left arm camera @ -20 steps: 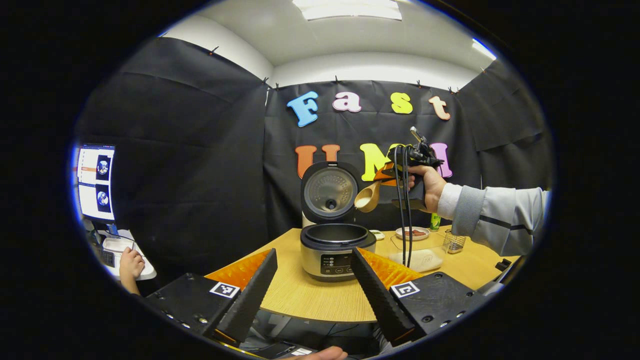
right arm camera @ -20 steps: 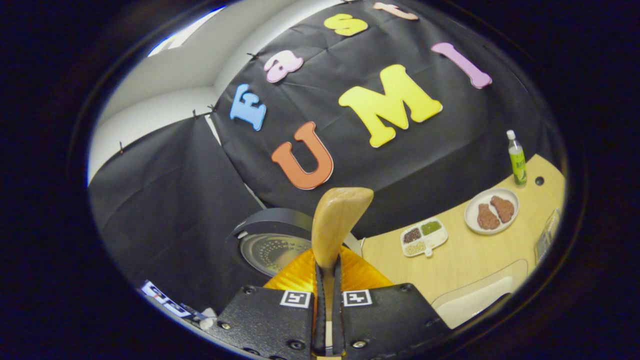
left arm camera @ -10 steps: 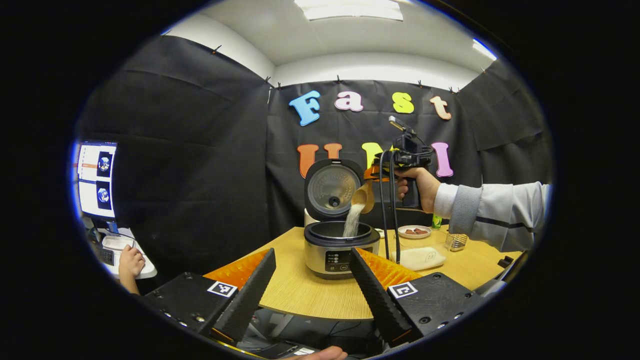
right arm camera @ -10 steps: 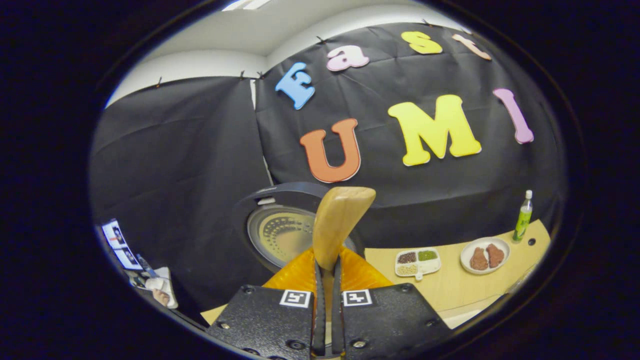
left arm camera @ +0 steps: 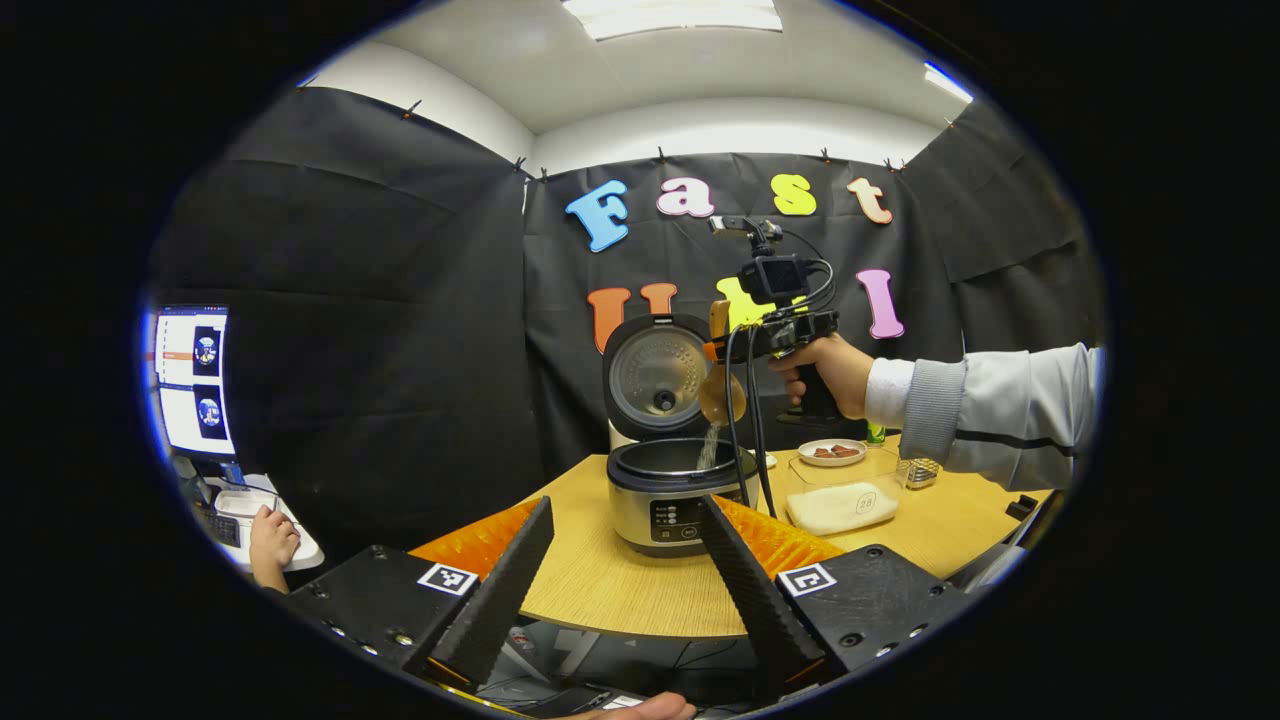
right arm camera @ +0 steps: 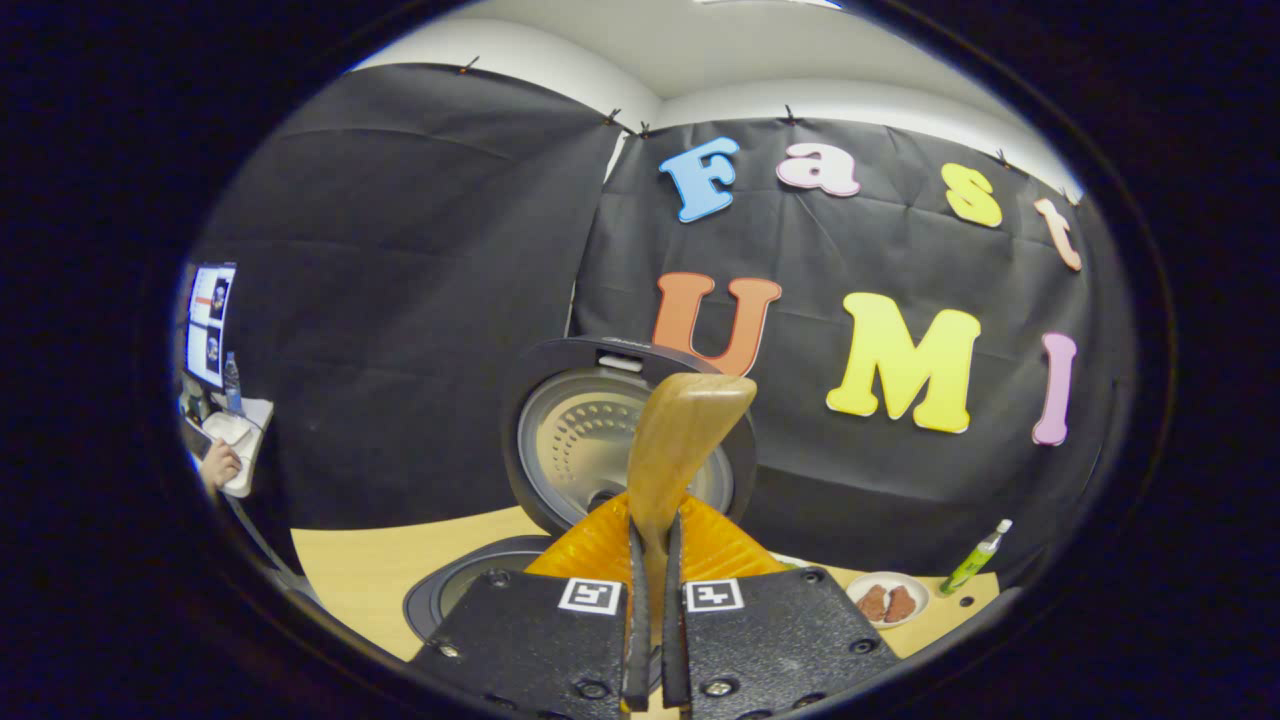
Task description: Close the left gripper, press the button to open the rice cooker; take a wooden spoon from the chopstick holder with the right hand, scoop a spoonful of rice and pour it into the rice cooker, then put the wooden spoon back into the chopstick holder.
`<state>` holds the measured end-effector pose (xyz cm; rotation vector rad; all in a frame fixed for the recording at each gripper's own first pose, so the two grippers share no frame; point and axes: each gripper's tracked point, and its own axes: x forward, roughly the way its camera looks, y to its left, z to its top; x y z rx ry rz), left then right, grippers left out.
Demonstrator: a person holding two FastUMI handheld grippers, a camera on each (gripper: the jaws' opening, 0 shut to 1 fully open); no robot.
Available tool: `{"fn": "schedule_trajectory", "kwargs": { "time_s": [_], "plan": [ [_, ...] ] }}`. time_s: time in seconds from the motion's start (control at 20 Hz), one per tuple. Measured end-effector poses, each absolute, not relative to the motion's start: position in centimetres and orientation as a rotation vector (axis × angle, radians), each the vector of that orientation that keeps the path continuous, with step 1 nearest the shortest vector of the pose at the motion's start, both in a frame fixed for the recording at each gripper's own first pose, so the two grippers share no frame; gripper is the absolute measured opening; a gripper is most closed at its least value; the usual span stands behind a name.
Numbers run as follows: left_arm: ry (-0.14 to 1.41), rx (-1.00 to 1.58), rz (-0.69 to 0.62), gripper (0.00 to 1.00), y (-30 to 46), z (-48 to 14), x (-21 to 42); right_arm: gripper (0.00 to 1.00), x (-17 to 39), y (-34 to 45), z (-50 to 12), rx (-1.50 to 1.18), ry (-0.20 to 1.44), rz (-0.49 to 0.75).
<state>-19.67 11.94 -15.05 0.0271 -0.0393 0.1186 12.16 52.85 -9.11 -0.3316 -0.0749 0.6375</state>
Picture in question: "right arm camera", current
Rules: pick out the wooden spoon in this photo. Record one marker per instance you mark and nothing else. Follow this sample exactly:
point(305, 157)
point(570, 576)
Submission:
point(685, 430)

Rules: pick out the blue water bottle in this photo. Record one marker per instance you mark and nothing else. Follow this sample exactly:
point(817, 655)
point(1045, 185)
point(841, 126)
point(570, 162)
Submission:
point(232, 385)

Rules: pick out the black backdrop cloth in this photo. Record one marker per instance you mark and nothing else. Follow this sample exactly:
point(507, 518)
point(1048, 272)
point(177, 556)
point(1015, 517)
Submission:
point(400, 350)

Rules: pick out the white round plate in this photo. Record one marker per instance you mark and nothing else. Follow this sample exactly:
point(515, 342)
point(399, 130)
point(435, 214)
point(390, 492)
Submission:
point(888, 577)

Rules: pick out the white side desk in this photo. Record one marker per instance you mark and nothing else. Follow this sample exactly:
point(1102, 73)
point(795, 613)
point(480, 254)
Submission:
point(255, 440)

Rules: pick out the computer monitor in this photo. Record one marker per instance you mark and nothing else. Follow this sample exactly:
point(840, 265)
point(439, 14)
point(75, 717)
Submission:
point(210, 325)

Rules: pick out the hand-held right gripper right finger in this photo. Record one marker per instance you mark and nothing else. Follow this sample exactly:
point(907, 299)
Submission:
point(676, 620)

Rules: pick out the green drink bottle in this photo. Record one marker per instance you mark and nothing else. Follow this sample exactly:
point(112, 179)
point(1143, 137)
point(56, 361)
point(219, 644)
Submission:
point(972, 560)

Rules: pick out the brown meat piece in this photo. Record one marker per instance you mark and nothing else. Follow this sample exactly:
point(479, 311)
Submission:
point(872, 603)
point(901, 604)

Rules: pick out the dark grey rice cooker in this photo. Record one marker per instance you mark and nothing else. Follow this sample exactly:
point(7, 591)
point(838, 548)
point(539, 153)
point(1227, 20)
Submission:
point(580, 440)

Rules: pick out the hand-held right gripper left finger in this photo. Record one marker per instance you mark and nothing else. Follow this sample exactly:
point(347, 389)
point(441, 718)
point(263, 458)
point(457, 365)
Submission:
point(636, 620)

